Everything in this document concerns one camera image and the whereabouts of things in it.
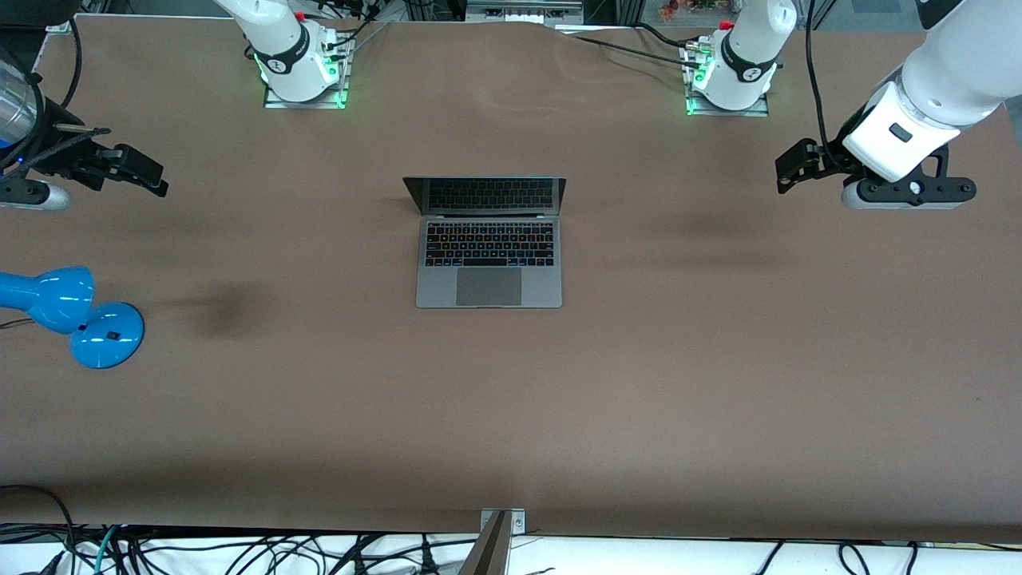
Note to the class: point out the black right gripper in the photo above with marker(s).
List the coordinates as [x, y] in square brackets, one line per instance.
[62, 157]

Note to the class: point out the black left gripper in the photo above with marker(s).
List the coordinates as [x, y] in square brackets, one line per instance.
[836, 148]

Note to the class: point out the grey laptop with black keyboard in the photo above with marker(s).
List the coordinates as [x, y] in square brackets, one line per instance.
[487, 287]

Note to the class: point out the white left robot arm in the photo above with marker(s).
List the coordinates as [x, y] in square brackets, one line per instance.
[950, 80]

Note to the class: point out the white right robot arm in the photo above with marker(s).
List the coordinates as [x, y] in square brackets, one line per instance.
[279, 48]

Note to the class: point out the blue desk lamp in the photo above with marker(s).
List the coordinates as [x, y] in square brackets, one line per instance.
[104, 339]

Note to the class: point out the orange background items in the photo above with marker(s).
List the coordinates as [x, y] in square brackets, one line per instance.
[687, 8]

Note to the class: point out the white sheet below table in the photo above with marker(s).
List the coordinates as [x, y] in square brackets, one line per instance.
[639, 561]

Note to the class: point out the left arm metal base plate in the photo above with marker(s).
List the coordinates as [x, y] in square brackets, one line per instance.
[726, 113]

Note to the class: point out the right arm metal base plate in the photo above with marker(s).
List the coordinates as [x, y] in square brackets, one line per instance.
[307, 104]

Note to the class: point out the aluminium frame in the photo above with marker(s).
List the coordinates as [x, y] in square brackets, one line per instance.
[519, 11]

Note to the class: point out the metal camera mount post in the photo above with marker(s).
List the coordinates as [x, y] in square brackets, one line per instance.
[491, 551]

